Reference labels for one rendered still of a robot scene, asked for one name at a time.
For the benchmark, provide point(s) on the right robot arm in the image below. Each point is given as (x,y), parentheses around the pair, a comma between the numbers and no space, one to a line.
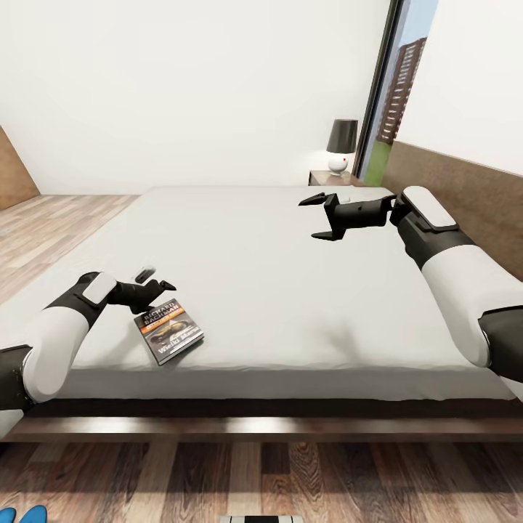
(481,302)

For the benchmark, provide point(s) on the sliding door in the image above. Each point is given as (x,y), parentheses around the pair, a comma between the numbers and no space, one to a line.
(16,184)

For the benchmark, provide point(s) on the bed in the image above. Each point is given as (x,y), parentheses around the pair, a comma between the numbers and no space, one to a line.
(305,339)

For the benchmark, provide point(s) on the table lamp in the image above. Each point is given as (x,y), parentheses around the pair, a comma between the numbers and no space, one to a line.
(342,141)

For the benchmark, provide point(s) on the fixed window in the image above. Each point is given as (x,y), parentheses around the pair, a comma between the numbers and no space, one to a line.
(405,33)

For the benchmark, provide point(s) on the nightstand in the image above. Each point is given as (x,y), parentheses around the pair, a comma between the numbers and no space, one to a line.
(325,178)

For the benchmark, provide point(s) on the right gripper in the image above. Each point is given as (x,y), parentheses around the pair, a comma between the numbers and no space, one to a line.
(340,216)

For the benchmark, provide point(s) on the hardback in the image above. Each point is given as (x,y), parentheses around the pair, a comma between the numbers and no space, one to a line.
(168,331)

